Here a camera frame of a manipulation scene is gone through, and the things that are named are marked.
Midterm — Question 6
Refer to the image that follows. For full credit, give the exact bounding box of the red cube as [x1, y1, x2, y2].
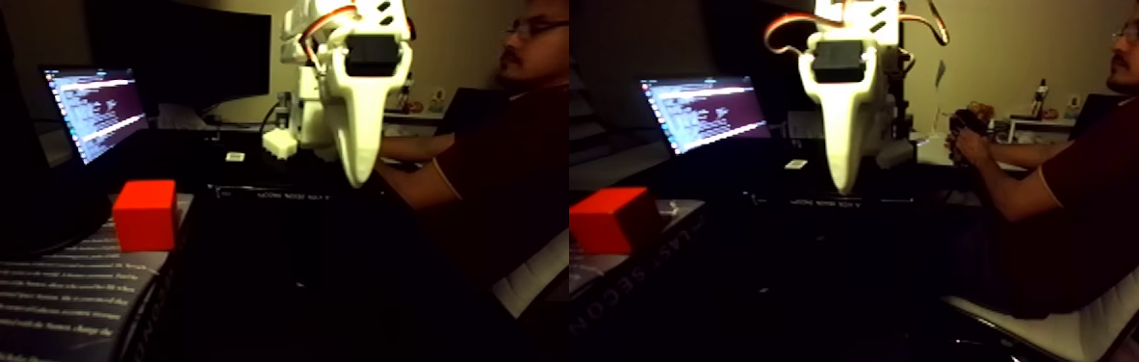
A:
[112, 179, 179, 254]

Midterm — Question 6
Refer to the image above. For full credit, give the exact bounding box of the person's left hand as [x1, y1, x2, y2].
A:
[953, 131, 993, 171]

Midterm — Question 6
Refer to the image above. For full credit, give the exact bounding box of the black box with lettering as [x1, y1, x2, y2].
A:
[208, 179, 340, 203]

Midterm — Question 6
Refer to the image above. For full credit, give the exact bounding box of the black computer monitor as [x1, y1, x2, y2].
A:
[89, 0, 272, 115]

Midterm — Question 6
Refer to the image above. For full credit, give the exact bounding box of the open laptop with lit screen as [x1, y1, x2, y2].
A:
[40, 65, 166, 168]

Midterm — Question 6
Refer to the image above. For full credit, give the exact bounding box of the black book with white text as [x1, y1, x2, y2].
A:
[0, 192, 196, 362]

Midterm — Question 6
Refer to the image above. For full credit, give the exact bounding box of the white chair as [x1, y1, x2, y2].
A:
[943, 217, 1139, 362]

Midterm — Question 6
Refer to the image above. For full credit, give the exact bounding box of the person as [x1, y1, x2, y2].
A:
[950, 0, 1139, 320]

